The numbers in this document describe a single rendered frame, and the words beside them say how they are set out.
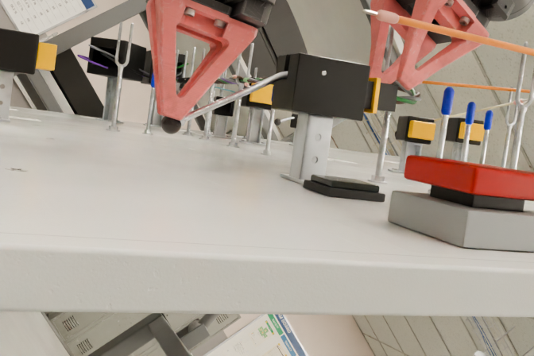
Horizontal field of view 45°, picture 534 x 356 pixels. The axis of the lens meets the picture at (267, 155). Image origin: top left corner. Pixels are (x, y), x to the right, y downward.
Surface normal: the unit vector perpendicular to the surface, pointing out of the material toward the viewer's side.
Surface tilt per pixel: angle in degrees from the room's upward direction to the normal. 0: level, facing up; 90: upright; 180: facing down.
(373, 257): 54
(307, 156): 92
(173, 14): 107
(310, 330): 90
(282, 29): 90
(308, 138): 92
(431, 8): 101
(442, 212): 144
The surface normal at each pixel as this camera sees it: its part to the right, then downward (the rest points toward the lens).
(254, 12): 0.34, 0.09
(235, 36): 0.21, 0.43
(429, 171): -0.91, -0.11
